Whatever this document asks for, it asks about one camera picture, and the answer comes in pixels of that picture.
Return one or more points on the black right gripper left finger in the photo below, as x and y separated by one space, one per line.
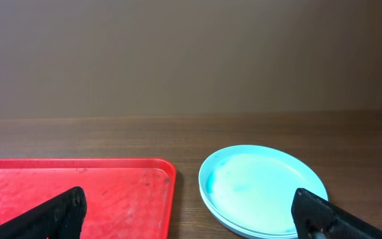
61 217

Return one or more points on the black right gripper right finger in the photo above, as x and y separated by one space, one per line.
315 217

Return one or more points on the light blue plate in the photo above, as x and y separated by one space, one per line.
242 231
253 186

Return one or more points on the red plastic tray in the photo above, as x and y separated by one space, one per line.
126 198

